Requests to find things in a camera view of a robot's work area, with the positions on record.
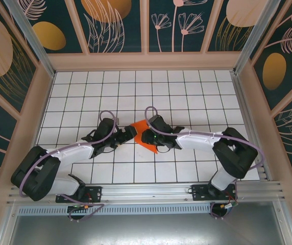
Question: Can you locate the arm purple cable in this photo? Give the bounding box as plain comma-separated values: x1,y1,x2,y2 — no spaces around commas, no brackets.
145,106,265,220
19,110,120,222

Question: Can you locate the grey metal sheet panel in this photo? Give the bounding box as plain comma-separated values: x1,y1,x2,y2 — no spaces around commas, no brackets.
0,204,292,245

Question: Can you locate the grey slotted cable duct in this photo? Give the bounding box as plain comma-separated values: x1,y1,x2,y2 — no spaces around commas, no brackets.
17,203,213,215

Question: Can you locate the aluminium side rail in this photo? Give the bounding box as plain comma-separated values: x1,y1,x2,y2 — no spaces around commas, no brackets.
231,72,273,182

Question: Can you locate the long aluminium mounting rail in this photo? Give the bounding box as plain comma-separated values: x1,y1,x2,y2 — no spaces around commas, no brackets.
7,180,287,205

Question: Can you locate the aluminium corner post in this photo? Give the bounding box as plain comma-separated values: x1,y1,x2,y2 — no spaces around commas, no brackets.
4,0,56,77
232,0,281,75

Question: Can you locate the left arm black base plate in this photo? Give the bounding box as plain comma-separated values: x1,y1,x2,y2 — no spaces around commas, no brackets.
56,185,103,204

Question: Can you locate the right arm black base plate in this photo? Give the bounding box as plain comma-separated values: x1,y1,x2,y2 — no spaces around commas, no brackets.
191,184,238,202

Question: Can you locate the orange square paper sheet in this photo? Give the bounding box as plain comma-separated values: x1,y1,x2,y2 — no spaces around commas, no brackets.
129,118,159,155

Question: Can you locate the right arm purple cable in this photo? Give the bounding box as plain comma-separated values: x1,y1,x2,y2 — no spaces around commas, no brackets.
145,106,265,220

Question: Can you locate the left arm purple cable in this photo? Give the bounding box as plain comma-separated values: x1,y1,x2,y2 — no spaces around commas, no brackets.
19,110,120,222

